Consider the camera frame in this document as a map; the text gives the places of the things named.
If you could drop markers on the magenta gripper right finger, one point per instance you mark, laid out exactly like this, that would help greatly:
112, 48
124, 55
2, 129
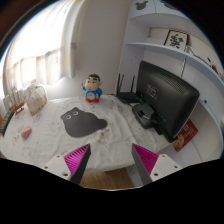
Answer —
152, 167

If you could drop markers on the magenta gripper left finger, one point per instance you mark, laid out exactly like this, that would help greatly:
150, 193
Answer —
71, 166

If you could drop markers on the black cat-shaped mouse pad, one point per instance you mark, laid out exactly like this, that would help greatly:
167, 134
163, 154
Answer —
79, 123

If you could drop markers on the pink computer mouse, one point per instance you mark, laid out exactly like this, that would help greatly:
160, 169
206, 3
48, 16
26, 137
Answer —
26, 132

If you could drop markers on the white floral tablecloth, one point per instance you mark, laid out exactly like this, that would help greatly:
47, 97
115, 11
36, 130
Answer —
63, 125

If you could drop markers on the red booklet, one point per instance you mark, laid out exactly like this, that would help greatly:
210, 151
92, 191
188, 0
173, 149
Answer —
186, 134

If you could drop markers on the black monitor stand base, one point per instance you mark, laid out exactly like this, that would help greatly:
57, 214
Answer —
143, 114

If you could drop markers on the black computer monitor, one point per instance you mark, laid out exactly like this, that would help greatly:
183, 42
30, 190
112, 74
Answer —
171, 98

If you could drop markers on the black wifi router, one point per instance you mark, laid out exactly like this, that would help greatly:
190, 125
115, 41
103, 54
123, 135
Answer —
125, 97

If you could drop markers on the cartoon boy figurine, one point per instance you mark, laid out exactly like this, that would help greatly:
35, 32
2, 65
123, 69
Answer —
92, 89

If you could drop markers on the white sheer curtain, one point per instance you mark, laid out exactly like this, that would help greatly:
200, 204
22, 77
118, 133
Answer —
44, 49

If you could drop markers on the framed calligraphy picture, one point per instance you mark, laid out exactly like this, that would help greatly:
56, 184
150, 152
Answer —
176, 39

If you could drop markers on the white drawstring pouch bag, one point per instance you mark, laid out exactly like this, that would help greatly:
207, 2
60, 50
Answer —
36, 98

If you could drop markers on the white wall shelf unit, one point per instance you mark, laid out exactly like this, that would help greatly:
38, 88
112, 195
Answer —
147, 27

